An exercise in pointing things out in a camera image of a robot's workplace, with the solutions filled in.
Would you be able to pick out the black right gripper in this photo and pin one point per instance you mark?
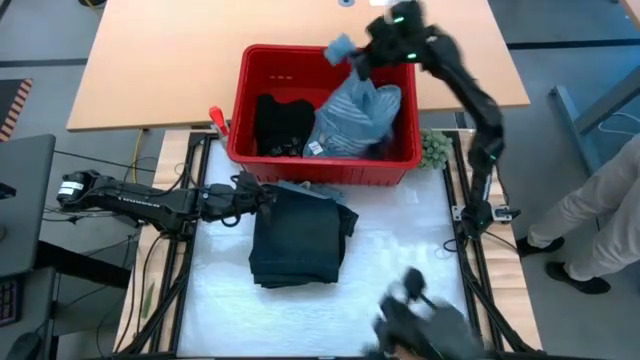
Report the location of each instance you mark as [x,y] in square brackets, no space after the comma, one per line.
[400,30]

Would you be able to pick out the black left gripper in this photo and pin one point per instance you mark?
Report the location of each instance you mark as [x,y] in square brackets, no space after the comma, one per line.
[252,195]

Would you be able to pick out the blue striped garment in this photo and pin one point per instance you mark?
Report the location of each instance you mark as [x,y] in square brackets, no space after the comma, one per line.
[355,115]

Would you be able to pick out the dark blue denim jeans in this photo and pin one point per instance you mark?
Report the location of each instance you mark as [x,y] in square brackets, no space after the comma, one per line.
[300,235]

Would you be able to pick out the black garment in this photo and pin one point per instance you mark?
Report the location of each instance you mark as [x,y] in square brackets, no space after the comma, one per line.
[282,125]

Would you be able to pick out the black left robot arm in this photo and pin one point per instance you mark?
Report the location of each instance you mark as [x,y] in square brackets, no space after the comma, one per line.
[150,200]

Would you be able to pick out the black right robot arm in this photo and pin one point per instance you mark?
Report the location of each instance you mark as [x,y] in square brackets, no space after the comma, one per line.
[480,125]

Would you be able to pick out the red plastic bin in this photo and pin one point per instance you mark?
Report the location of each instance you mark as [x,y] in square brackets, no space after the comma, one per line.
[250,100]

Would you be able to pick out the white desk label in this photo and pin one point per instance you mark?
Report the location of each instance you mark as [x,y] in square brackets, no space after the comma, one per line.
[377,2]

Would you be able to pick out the grey desk grommet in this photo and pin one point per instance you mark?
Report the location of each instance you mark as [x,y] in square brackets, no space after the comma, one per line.
[346,2]

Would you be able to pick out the green pen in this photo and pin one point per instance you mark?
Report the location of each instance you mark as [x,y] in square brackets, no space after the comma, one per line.
[148,300]

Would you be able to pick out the light brown wooden desk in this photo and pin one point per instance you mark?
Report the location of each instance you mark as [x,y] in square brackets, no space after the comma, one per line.
[165,60]

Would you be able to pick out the grey metal table leg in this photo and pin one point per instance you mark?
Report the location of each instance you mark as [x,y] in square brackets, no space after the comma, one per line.
[575,120]

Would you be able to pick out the black orange striped floor mat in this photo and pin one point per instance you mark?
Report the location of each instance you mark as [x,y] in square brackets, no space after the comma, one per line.
[15,107]

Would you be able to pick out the dark keyboard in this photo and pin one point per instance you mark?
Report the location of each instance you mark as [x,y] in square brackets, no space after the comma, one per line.
[9,300]

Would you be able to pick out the person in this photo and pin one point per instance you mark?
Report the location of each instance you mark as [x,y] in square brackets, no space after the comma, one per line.
[600,210]

